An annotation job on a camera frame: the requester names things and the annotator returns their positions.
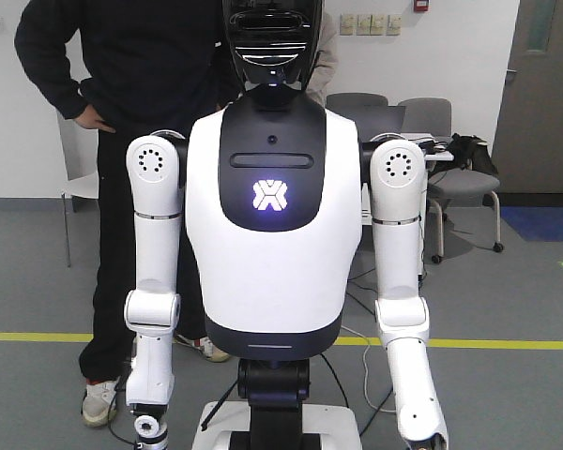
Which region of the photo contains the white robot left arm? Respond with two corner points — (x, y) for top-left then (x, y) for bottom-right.
(124, 130), (186, 449)

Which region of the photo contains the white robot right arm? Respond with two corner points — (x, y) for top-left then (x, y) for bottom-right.
(365, 138), (449, 449)

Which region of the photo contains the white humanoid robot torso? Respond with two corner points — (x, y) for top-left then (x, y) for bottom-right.
(185, 96), (361, 361)

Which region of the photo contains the grey office chair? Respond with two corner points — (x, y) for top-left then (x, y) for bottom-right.
(399, 97), (504, 264)

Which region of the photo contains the black robot head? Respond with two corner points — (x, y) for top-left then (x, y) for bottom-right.
(222, 0), (324, 92)

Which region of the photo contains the person in black clothes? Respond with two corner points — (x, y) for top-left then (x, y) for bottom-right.
(14, 0), (239, 428)

